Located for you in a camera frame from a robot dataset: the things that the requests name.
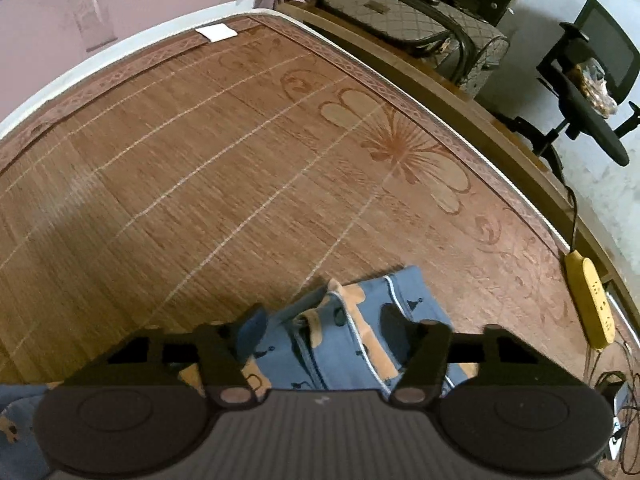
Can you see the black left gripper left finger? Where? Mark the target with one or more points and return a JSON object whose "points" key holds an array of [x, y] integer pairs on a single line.
{"points": [[223, 350]]}

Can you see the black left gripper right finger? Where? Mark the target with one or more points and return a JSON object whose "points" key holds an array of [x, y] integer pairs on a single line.
{"points": [[422, 350]]}

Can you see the blue patterned child pants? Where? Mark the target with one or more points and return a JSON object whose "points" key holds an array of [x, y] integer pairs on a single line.
{"points": [[338, 337]]}

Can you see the yellow power strip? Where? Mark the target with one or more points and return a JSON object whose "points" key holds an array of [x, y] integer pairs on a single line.
{"points": [[590, 300]]}

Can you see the black office chair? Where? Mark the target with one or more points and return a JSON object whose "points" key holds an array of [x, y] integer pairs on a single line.
{"points": [[590, 70]]}

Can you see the white paper tag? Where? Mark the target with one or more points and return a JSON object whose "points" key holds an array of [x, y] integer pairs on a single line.
{"points": [[216, 32]]}

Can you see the grey quilted handbag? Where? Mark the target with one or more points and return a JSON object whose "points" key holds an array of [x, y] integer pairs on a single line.
{"points": [[464, 49]]}

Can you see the wooden bed frame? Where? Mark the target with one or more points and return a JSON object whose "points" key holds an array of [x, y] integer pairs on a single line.
{"points": [[453, 106]]}

